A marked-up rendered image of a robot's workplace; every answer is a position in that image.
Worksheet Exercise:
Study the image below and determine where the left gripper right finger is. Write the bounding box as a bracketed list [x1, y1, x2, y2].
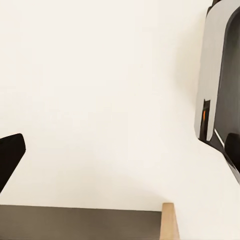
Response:
[224, 133, 240, 173]

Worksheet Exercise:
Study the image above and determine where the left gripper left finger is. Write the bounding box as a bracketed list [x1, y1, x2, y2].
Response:
[0, 133, 26, 192]

